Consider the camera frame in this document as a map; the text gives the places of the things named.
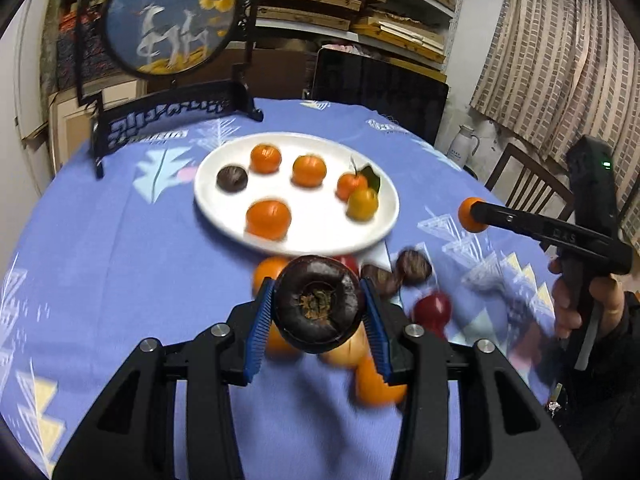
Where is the wooden chair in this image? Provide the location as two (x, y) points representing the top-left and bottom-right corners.
(484, 142), (577, 223)

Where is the black flat monitor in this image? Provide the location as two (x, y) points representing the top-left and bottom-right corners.
(311, 46), (450, 143)

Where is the large orange tangerine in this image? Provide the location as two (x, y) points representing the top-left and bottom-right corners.
(245, 199), (292, 241)

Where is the pile of patterned fabrics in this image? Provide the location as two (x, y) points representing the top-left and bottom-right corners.
(40, 0), (131, 96)

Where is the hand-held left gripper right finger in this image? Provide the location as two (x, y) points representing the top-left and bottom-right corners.
(360, 277), (584, 480)

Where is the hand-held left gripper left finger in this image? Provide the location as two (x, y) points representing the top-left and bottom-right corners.
(52, 277), (276, 480)

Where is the shelf of wooden boards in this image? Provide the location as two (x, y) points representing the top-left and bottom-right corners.
(250, 0), (468, 78)

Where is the small orange tangerine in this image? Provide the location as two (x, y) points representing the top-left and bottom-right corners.
(458, 197), (491, 234)

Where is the pale orange tangerine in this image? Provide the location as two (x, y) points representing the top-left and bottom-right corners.
(320, 324), (370, 370)

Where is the beige checked curtain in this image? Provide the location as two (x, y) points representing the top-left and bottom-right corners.
(469, 0), (640, 211)

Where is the brown cardboard box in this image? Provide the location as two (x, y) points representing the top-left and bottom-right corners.
(22, 80), (150, 171)

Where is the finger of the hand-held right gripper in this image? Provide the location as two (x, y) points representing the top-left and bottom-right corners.
(472, 199), (547, 242)

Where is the stack of wooden frames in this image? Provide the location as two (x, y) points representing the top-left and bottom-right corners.
(252, 0), (460, 72)

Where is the dark purple mangosteen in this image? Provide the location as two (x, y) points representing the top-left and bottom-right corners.
(216, 165), (249, 194)
(361, 264), (402, 300)
(395, 249), (433, 287)
(273, 255), (367, 356)

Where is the white round plate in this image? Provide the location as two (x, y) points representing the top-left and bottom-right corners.
(194, 132), (401, 256)

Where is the white thermos jug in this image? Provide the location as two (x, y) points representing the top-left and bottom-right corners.
(456, 124), (482, 167)

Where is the person's right forearm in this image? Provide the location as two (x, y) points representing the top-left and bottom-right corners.
(549, 290), (640, 466)

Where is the yellow-orange tangerine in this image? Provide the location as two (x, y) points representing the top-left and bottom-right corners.
(346, 187), (379, 222)

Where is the orange tangerine with leaf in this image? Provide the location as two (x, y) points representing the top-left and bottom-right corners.
(336, 157), (381, 203)

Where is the person's right hand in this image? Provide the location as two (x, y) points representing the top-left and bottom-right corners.
(547, 256), (627, 342)

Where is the round embroidered screen on stand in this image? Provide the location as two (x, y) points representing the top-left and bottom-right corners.
(74, 0), (264, 180)

